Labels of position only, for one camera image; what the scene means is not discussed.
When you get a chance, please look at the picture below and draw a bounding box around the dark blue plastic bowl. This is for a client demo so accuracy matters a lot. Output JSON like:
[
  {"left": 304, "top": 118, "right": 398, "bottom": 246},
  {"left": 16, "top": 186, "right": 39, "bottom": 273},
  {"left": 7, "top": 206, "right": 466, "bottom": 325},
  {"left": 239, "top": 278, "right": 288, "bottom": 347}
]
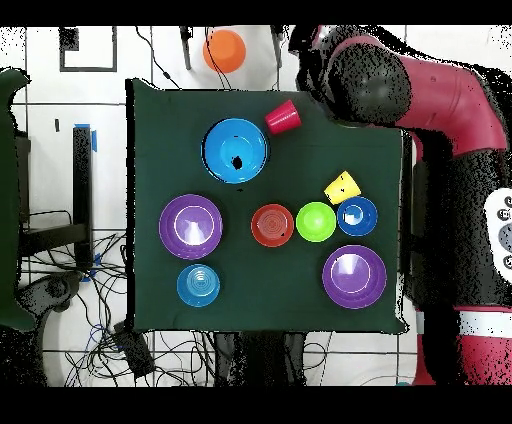
[{"left": 336, "top": 195, "right": 379, "bottom": 237}]

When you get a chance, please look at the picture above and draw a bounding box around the orange round object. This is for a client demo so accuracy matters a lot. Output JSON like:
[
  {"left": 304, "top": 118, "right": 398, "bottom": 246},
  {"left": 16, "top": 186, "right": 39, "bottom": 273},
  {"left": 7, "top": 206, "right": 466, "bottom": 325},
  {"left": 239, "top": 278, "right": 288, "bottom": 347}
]
[{"left": 202, "top": 28, "right": 248, "bottom": 75}]

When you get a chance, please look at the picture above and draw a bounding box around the black grey chair base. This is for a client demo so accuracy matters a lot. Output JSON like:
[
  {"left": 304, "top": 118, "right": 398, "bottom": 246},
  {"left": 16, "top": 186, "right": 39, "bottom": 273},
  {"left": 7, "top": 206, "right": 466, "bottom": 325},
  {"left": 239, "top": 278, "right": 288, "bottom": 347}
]
[{"left": 17, "top": 270, "right": 86, "bottom": 321}]

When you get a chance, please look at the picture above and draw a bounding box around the green cloth covered table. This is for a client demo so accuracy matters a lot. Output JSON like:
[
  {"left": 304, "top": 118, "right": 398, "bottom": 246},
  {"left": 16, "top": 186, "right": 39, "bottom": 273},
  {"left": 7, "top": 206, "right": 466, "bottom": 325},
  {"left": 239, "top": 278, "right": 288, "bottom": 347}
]
[{"left": 0, "top": 66, "right": 39, "bottom": 332}]

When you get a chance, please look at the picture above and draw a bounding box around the purple plastic bowl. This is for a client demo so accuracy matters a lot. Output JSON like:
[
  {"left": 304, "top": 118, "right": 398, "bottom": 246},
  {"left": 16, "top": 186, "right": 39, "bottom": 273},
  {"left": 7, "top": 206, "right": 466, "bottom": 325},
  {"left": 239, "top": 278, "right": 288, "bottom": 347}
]
[
  {"left": 321, "top": 244, "right": 388, "bottom": 310},
  {"left": 158, "top": 193, "right": 224, "bottom": 261}
]

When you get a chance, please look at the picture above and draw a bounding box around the black metal stand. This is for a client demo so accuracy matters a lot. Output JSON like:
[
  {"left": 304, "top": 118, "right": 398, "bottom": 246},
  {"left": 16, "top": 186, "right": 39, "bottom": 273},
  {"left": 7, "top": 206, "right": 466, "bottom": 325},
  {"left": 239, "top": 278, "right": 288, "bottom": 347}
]
[{"left": 19, "top": 126, "right": 95, "bottom": 272}]

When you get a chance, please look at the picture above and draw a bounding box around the orange-red plastic bowl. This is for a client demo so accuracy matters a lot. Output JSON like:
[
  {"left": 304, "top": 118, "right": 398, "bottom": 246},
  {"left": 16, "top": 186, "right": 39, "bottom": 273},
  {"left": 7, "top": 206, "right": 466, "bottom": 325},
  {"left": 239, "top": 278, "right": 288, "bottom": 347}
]
[{"left": 250, "top": 203, "right": 296, "bottom": 248}]

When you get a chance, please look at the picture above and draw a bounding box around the dark green tablecloth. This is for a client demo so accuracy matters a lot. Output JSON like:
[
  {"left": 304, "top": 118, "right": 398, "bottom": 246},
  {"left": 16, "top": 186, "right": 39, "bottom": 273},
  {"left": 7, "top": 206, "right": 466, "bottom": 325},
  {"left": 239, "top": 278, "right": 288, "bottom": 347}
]
[{"left": 124, "top": 77, "right": 409, "bottom": 335}]

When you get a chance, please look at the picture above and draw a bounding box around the tangle of floor cables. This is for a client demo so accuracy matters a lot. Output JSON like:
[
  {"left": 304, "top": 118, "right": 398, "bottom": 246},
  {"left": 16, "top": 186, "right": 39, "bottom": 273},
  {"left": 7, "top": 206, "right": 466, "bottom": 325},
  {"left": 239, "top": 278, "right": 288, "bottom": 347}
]
[{"left": 23, "top": 209, "right": 217, "bottom": 387}]

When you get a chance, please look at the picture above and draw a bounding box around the black power adapter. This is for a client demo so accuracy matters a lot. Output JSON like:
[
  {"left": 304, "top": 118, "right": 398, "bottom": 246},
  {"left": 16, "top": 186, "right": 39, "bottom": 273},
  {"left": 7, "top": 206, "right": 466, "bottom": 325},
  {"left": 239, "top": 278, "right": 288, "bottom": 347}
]
[{"left": 112, "top": 321, "right": 156, "bottom": 379}]

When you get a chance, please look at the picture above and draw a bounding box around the green plastic bowl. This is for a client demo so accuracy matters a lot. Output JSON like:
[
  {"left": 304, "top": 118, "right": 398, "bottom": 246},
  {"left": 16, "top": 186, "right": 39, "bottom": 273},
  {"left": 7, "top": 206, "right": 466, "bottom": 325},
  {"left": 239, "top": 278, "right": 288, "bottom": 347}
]
[{"left": 294, "top": 200, "right": 338, "bottom": 244}]

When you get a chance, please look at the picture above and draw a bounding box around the black tripod leg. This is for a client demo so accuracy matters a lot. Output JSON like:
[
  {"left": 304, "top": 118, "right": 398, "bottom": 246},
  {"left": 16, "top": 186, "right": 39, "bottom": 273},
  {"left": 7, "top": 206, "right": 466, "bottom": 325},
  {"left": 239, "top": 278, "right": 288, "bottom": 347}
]
[
  {"left": 270, "top": 25, "right": 290, "bottom": 69},
  {"left": 178, "top": 26, "right": 193, "bottom": 72}
]

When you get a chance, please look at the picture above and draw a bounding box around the black cable with connector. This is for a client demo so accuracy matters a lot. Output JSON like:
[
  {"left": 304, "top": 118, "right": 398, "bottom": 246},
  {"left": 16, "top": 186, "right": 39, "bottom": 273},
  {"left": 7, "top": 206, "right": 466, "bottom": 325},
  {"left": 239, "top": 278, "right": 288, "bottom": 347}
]
[{"left": 134, "top": 26, "right": 182, "bottom": 90}]

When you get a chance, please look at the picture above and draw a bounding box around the black square floor frame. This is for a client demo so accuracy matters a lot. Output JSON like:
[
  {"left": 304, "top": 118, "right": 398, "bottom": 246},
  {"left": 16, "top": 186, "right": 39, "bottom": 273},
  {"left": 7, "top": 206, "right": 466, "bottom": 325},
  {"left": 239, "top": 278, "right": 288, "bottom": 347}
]
[{"left": 58, "top": 26, "right": 118, "bottom": 73}]

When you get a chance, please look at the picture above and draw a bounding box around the small light blue bowl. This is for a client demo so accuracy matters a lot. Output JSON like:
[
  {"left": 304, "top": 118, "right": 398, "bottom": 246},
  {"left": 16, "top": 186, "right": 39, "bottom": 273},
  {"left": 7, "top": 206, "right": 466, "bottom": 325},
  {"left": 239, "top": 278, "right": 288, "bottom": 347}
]
[{"left": 176, "top": 263, "right": 222, "bottom": 309}]

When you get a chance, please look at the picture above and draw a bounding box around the blue tape strip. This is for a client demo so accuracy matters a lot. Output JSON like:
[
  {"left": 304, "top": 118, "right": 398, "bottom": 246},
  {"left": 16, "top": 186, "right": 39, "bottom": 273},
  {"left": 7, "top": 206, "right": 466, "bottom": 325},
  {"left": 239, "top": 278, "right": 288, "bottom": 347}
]
[{"left": 74, "top": 123, "right": 98, "bottom": 153}]

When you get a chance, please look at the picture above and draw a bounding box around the yellow plastic cup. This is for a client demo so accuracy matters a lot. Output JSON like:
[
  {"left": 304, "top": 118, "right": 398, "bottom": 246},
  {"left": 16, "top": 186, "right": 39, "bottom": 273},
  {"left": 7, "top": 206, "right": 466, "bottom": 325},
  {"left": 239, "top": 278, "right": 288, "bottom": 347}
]
[{"left": 322, "top": 170, "right": 362, "bottom": 206}]

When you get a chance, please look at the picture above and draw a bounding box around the red plastic cup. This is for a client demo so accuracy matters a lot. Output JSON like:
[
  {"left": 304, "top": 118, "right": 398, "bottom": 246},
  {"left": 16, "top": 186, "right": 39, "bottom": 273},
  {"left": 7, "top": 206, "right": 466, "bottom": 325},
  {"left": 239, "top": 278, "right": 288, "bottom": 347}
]
[{"left": 263, "top": 99, "right": 303, "bottom": 136}]

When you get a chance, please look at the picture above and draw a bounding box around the large light blue bowl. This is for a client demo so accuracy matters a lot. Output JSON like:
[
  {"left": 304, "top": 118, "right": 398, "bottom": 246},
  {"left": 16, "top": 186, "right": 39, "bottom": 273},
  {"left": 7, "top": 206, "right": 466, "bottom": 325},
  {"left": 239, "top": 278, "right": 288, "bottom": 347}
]
[{"left": 200, "top": 117, "right": 270, "bottom": 185}]

